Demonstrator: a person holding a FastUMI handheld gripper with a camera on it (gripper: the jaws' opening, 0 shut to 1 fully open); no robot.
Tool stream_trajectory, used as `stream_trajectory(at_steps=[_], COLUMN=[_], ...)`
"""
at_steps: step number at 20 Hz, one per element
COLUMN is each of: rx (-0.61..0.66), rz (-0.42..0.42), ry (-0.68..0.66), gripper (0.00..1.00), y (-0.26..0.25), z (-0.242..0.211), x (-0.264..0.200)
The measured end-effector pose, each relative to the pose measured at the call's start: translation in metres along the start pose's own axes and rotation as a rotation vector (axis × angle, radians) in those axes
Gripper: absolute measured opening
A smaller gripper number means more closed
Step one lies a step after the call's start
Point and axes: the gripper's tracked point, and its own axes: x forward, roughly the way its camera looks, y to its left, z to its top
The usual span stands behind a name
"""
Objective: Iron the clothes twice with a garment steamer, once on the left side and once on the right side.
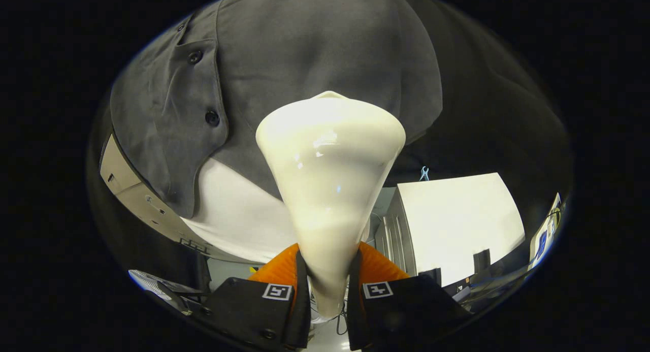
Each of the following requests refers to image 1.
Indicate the grey cabinet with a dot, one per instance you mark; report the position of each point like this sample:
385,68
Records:
127,189

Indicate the white mannequin torso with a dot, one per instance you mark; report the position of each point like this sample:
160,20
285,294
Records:
233,215

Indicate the small blue clip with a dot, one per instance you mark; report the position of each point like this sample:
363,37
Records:
424,173

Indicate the silver ribbed panel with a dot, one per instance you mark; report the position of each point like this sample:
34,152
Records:
152,286

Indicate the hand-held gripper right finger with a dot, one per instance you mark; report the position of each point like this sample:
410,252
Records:
411,309

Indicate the small black box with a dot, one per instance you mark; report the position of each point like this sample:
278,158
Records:
481,260

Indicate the grey button shirt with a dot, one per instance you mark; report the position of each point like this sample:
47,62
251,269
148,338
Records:
304,42

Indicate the white garment steamer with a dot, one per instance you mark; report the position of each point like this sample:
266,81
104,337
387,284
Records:
330,164

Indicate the white board with small parts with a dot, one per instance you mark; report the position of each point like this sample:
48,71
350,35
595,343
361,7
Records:
546,235

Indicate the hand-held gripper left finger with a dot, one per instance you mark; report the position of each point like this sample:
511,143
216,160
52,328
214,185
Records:
244,311

